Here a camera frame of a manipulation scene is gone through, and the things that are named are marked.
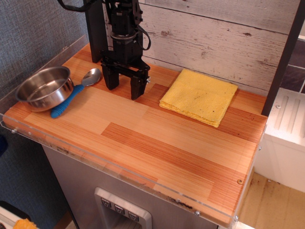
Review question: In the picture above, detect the clear acrylic edge guard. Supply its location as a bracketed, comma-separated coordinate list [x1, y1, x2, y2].
[3, 107, 267, 226]

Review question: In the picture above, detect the white toy sink counter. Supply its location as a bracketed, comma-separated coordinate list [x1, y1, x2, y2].
[254, 88, 305, 192]

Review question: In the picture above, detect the black cable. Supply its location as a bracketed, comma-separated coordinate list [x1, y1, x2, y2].
[137, 25, 152, 51]

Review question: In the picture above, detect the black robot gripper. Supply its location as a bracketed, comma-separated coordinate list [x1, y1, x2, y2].
[101, 32, 151, 100]

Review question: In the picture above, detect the silver toy fridge cabinet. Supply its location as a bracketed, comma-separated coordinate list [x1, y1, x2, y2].
[43, 146, 217, 229]

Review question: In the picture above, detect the folded yellow cloth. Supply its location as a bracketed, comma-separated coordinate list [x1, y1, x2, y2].
[159, 69, 238, 128]

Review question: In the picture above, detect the dark vertical post right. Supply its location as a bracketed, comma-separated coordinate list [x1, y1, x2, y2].
[261, 0, 305, 116]

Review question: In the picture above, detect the stainless steel pot with handle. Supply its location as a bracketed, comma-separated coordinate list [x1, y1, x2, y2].
[15, 66, 74, 112]

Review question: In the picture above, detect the yellow object bottom left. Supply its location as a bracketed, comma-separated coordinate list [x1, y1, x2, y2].
[13, 219, 37, 229]

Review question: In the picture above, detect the blue handled metal spoon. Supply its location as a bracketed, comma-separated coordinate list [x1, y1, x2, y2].
[51, 68, 102, 118]

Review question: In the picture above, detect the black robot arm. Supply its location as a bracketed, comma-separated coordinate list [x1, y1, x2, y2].
[101, 0, 151, 100]

